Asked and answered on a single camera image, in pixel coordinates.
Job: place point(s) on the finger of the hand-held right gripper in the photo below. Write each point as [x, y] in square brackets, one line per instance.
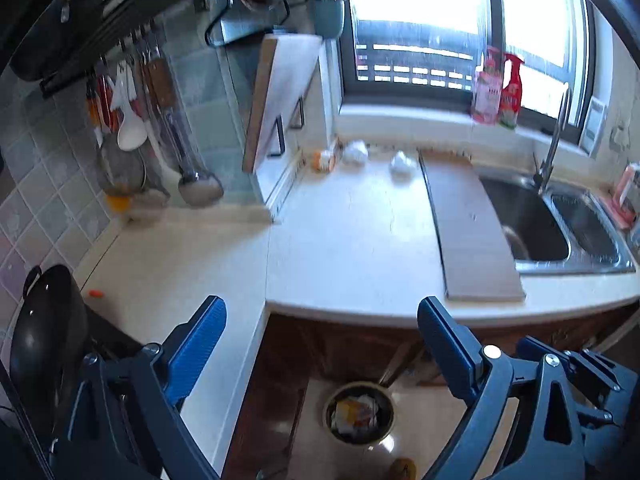
[532, 347]
[602, 372]

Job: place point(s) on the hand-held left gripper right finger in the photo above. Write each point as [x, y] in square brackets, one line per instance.
[450, 355]

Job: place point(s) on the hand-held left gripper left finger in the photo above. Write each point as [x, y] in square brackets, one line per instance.
[197, 350]

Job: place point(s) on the black trash bin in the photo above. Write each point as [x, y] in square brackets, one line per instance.
[331, 400]

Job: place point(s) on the yellow slipper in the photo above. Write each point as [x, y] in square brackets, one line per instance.
[402, 470]

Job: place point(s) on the stainless steel sink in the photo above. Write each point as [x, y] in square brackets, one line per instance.
[530, 220]

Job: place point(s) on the black wok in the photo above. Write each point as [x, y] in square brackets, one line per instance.
[45, 350]

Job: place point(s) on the pink mat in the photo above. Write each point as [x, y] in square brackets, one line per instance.
[617, 215]

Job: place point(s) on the steel ladle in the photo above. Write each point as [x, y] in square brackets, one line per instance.
[201, 190]

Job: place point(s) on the orange scrubber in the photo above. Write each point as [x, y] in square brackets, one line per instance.
[119, 203]

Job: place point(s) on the pink pitcher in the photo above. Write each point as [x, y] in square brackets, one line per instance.
[627, 185]

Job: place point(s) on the mesh strainer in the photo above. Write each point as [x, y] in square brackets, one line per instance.
[122, 172]

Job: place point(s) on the steel faucet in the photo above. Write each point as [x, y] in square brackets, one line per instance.
[550, 155]

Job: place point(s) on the white rice spoon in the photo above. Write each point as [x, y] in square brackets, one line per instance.
[132, 135]

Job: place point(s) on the small orange capped bottle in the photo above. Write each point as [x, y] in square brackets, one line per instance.
[325, 160]

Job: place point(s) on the black cutting board stand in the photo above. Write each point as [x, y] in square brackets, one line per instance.
[281, 135]

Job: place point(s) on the red spray bottle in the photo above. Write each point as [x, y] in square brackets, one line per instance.
[510, 100]

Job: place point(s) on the pink dish soap bottle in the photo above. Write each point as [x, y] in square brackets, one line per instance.
[486, 95]

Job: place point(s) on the wooden cutting board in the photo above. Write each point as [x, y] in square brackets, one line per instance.
[285, 90]

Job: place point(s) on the black frying pan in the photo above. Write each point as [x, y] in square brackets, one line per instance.
[50, 45]

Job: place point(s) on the window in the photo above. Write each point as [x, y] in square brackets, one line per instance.
[492, 0]

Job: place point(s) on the blue-grey utensil holder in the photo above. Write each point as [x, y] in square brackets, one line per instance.
[326, 17]

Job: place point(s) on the white wall socket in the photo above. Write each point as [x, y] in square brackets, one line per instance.
[620, 136]

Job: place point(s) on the white wall panel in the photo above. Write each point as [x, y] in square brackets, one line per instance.
[594, 125]

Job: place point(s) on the black wall rail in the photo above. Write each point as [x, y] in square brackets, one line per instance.
[75, 67]

